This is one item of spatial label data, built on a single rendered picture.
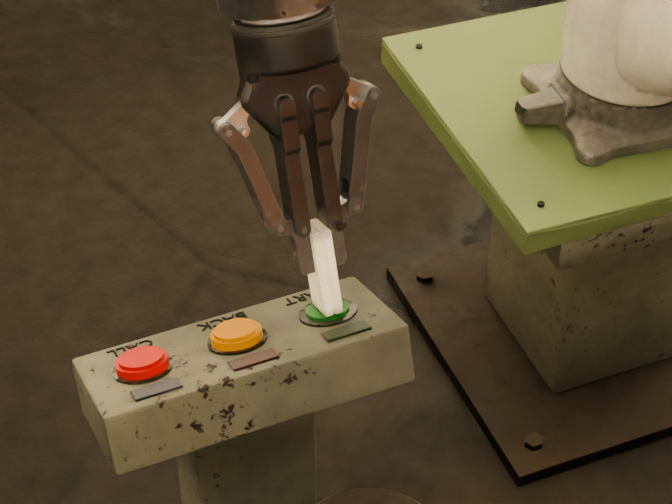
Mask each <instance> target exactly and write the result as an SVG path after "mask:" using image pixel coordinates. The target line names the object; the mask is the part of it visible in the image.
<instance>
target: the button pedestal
mask: <svg viewBox="0 0 672 504"><path fill-rule="evenodd" d="M339 286H340V292H341V299H342V300H345V301H346V302H348V304H349V312H348V313H347V314H346V315H344V316H343V317H341V318H338V319H335V320H331V321H314V320H311V319H309V318H308V317H307V316H306V308H307V307H308V306H309V305H310V304H312V299H311V292H310V289H308V290H304V291H301V292H297V293H294V294H291V295H287V296H284V297H281V298H277V299H274V300H270V301H267V302H264V303H260V304H257V305H253V306H250V307H247V308H243V309H240V310H237V311H233V312H230V313H226V314H223V315H220V316H216V317H213V318H209V319H206V320H203V321H199V322H196V323H193V324H189V325H186V326H182V327H179V328H176V329H172V330H169V331H165V332H162V333H159V334H155V335H152V336H149V337H145V338H142V339H138V340H135V341H132V342H128V343H125V344H121V345H118V346H115V347H111V348H108V349H105V350H101V351H98V352H94V353H91V354H88V355H84V356H81V357H77V358H75V359H73V360H72V368H73V373H74V377H75V381H76V385H77V390H78V394H79V398H80V402H81V406H82V411H83V413H84V415H85V417H86V419H87V421H88V423H89V425H90V426H91V428H92V430H93V432H94V434H95V436H96V438H97V440H98V442H99V444H100V446H101V448H102V450H103V452H104V454H105V455H106V457H107V459H108V461H109V463H110V465H111V467H112V469H113V471H114V472H115V474H117V475H122V474H125V473H128V472H131V471H134V470H137V469H140V468H144V467H147V466H150V465H153V464H156V463H159V462H162V461H165V460H168V459H171V458H175V457H177V465H178V474H179V483H180V491H181V500H182V504H316V467H315V412H317V411H320V410H323V409H326V408H330V407H333V406H336V405H339V404H342V403H345V402H348V401H351V400H354V399H357V398H361V397H364V396H367V395H370V394H373V393H376V392H379V391H382V390H385V389H388V388H392V387H395V386H398V385H401V384H404V383H407V382H410V381H412V380H414V377H415V375H414V367H413V360H412V352H411V344H410V336H409V329H408V325H407V324H406V323H405V322H404V321H403V320H402V319H401V318H400V317H399V316H397V315H396V314H395V313H394V312H393V311H392V310H391V309H390V308H389V307H387V306H386V305H385V304H384V303H383V302H382V301H381V300H380V299H379V298H377V297H376V296H375V295H374V294H373V293H372V292H371V291H370V290H369V289H367V288H366V287H365V286H364V285H363V284H362V283H361V282H360V281H359V280H358V279H356V278H355V277H348V278H345V279H341V280H339ZM234 318H249V319H253V320H254V321H256V322H258V323H260V324H261V326H262V331H263V337H262V339H261V340H260V341H259V342H258V343H257V344H255V345H254V346H251V347H249V348H246V349H243V350H238V351H221V350H218V349H215V348H214V347H213V346H212V344H211V339H210V333H211V331H212V330H213V329H214V328H215V327H216V326H217V325H218V324H220V323H222V322H224V321H227V320H230V319H234ZM360 320H365V321H366V322H367V323H368V324H369V325H370V326H371V327H372V329H371V330H367V331H364V332H361V333H358V334H354V335H351V336H348V337H345V338H341V339H338V340H335V341H332V342H328V341H327V340H326V339H325V338H324V337H323V336H322V335H321V332H324V331H328V330H331V329H334V328H337V327H341V326H344V325H347V324H350V323H354V322H357V321H360ZM140 346H157V347H159V348H161V349H164V350H165V351H166V352H167V353H168V357H169V366H168V367H167V369H166V370H164V371H163V372H162V373H160V374H158V375H156V376H154V377H151V378H147V379H143V380H125V379H122V378H120V377H119V376H118V375H117V373H116V369H115V362H116V360H117V359H118V358H119V357H120V356H121V355H122V354H123V353H124V352H126V351H128V350H130V349H132V348H135V347H140ZM269 348H273V349H274V350H275V351H276V352H277V354H278V355H279V358H277V359H273V360H270V361H267V362H264V363H260V364H257V365H254V366H251V367H247V368H244V369H241V370H238V371H233V369H232V368H231V367H230V365H229V364H228V363H227V361H229V360H233V359H236V358H239V357H243V356H246V355H249V354H252V353H256V352H259V351H262V350H265V349H269ZM174 377H177V378H178V379H179V381H180V382H181V383H182V385H183V388H179V389H176V390H173V391H170V392H166V393H163V394H160V395H157V396H153V397H150V398H147V399H144V400H140V401H137V402H136V401H135V400H134V398H133V396H132V395H131V393H130V391H131V390H135V389H138V388H141V387H144V386H148V385H151V384H154V383H157V382H161V381H164V380H167V379H171V378H174Z"/></svg>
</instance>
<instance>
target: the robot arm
mask: <svg viewBox="0 0 672 504"><path fill-rule="evenodd" d="M335 1H336V0H216V3H217V8H218V10H219V12H220V13H221V14H222V15H223V16H225V17H227V18H230V19H233V22H232V23H231V32H232V37H233V43H234V49H235V55H236V61H237V67H238V72H239V85H238V88H237V91H236V100H237V103H236V104H235V105H234V106H233V107H232V108H231V109H230V110H229V111H228V112H227V114H226V115H225V116H224V117H220V116H218V117H215V118H214V119H213V120H212V121H211V128H212V130H213V131H214V132H215V133H216V134H217V135H218V136H219V137H220V138H221V139H222V140H223V141H224V142H225V143H226V144H227V145H228V146H229V149H230V151H231V153H232V155H233V158H234V160H235V162H236V164H237V167H238V169H239V171H240V173H241V176H242V178H243V180H244V182H245V184H246V187H247V189H248V191H249V193H250V196H251V198H252V200H253V202H254V205H255V207H256V209H257V211H258V214H259V216H260V218H261V220H262V222H263V224H264V225H265V226H266V227H267V228H268V229H269V230H270V231H271V232H272V233H273V234H274V235H276V236H283V235H289V236H290V242H291V248H292V254H293V260H294V265H295V266H296V268H297V269H298V270H299V271H300V272H301V273H302V274H303V275H307V274H308V280H309V286H310V292H311V299H312V303H313V305H314V306H315V307H316V308H317V309H318V310H319V311H320V312H321V313H322V314H323V315H324V316H326V317H329V316H332V315H333V314H334V313H335V314H339V313H342V311H343V305H342V299H341V292H340V286H339V279H338V273H337V265H340V264H344V263H345V261H346V257H347V256H346V250H345V242H344V236H343V230H344V229H345V228H346V226H347V222H346V221H345V220H346V219H347V218H348V217H350V216H351V215H353V214H355V215H356V214H359V213H361V212H362V210H363V208H364V199H365V189H366V178H367V167H368V156H369V146H370V135H371V124H372V117H373V115H374V113H375V110H376V108H377V106H378V104H379V101H380V99H381V96H382V92H381V90H380V89H379V88H378V87H376V86H374V85H373V84H371V83H369V82H367V81H366V80H356V79H354V78H351V77H350V74H349V71H348V69H347V68H346V67H345V65H344V64H343V62H342V60H341V56H340V44H339V37H338V30H337V23H336V16H335V10H334V8H333V7H332V6H331V5H330V4H332V3H333V2H335ZM520 83H521V84H522V85H523V86H524V87H525V88H526V89H528V90H529V91H531V92H532V93H533V94H531V95H528V96H526V97H523V98H520V99H518V101H517V102H516V104H515V112H516V114H517V116H516V118H517V119H518V121H519V122H520V123H521V124H524V125H558V127H559V128H560V129H561V131H562V132H563V133H564V135H565V136H566V137H567V139H568V140H569V141H570V143H571V144H572V146H573V149H574V154H575V157H576V159H577V160H578V161H579V162H580V163H582V164H584V165H587V166H598V165H601V164H603V163H605V162H607V161H609V160H611V159H614V158H618V157H622V156H627V155H633V154H638V153H643V152H648V151H653V150H658V149H663V148H668V147H672V0H567V1H566V7H565V13H564V21H563V29H562V48H561V56H560V60H559V63H555V64H535V65H528V66H526V67H524V68H523V69H522V71H521V77H520ZM344 94H345V95H344ZM343 96H344V102H345V104H346V105H347V106H346V110H345V116H344V126H343V138H342V149H341V161H340V172H339V184H338V181H337V174H336V168H335V161H334V154H333V148H332V142H333V133H332V126H331V121H332V119H333V117H334V115H335V113H336V111H337V108H338V106H339V104H340V102H341V100H342V98H343ZM248 116H251V117H252V118H253V119H254V120H255V121H256V122H257V123H258V124H259V125H260V126H261V127H263V128H264V129H265V130H266V131H267V132H268V133H269V136H270V141H271V143H272V145H273V149H274V155H275V161H276V167H277V174H278V180H279V186H280V192H281V199H282V205H283V211H284V214H282V212H281V210H280V207H279V205H278V203H277V201H276V198H275V196H274V194H273V191H272V189H271V187H270V185H269V182H268V180H267V178H266V176H265V173H264V171H263V169H262V166H261V164H260V162H259V160H258V157H257V155H256V153H255V151H254V149H253V147H252V145H251V144H250V142H249V141H248V140H247V139H246V138H247V137H248V136H249V133H250V128H249V126H248V124H247V118H248ZM302 134H303V135H304V137H305V140H306V147H307V153H308V159H309V166H310V172H311V178H312V185H313V191H314V197H315V204H316V210H317V215H318V217H319V218H320V221H319V220H318V219H317V218H315V219H311V220H310V217H309V211H308V204H307V198H306V191H305V185H304V178H303V171H302V165H301V158H300V150H301V144H300V138H299V136H300V135H302Z"/></svg>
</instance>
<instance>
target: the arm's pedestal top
mask: <svg viewBox="0 0 672 504"><path fill-rule="evenodd" d="M669 237H672V213H670V214H667V215H663V216H660V217H656V218H653V219H649V220H646V221H642V222H639V223H635V224H631V225H628V226H624V227H621V228H617V229H614V230H610V231H607V232H603V233H600V234H596V235H593V236H589V237H586V238H582V239H579V240H575V241H572V242H568V243H565V244H561V245H558V246H554V247H551V248H547V249H544V250H543V251H544V252H545V253H546V255H547V256H548V257H549V259H550V260H551V261H552V263H553V264H554V265H555V267H556V268H557V269H562V268H566V267H569V266H573V265H576V264H580V263H583V262H587V261H590V260H594V259H597V258H600V257H604V256H607V255H611V254H614V253H618V252H621V251H625V250H628V249H631V248H635V247H638V246H642V245H645V244H649V243H652V242H656V241H659V240H663V239H666V238H669Z"/></svg>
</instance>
